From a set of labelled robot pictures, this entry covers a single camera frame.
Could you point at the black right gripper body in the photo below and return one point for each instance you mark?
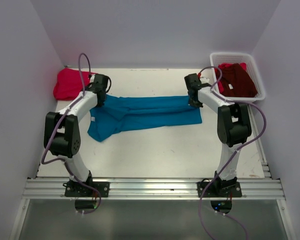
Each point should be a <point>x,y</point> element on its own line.
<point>193,100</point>

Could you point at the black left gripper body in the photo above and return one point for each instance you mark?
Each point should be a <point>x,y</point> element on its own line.
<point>101,100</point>

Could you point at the blue t shirt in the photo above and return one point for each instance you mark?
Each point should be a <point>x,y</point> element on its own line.
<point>122,114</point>

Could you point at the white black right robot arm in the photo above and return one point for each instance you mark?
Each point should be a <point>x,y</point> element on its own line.
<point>233,130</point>

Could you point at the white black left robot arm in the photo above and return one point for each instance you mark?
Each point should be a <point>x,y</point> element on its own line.
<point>62,139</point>

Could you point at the folded pink t shirt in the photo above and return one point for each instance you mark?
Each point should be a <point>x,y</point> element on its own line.
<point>68,85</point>

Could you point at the dark red t shirt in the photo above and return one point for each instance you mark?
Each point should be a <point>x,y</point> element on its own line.
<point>246,88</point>

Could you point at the white plastic laundry basket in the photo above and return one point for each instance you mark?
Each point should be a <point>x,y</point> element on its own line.
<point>217,58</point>

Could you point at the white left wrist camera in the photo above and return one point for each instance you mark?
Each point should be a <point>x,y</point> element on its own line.
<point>92,78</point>

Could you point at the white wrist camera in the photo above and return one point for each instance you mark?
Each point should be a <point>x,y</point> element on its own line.
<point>92,78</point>
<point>205,77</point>

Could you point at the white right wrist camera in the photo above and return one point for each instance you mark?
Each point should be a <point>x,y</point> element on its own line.
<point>205,77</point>

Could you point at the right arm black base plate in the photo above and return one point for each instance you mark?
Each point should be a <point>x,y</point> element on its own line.
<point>224,189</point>

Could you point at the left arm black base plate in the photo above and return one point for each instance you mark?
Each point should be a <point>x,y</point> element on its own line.
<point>76,190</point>

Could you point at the aluminium front rail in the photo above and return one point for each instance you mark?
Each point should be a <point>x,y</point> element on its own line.
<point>155,189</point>

